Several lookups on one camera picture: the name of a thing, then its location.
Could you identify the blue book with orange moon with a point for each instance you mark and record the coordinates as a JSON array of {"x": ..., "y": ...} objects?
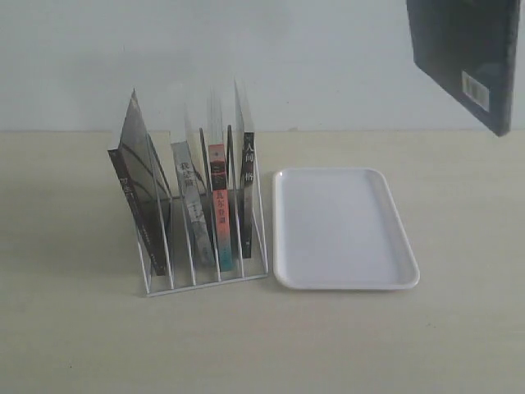
[{"x": 469, "y": 49}]

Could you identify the black spine book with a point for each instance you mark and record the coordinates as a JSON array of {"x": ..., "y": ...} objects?
[{"x": 244, "y": 126}]

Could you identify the red and teal spine book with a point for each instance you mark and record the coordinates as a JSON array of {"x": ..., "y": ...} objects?
[{"x": 218, "y": 172}]

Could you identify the grey spine book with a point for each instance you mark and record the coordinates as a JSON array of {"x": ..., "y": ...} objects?
[{"x": 189, "y": 191}]

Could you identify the dark brown leaning book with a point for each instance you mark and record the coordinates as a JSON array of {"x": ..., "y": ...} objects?
[{"x": 143, "y": 182}]

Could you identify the white plastic tray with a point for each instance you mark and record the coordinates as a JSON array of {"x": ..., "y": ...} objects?
[{"x": 338, "y": 229}]

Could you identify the white wire book rack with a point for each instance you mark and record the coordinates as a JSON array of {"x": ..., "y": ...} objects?
[{"x": 185, "y": 271}]

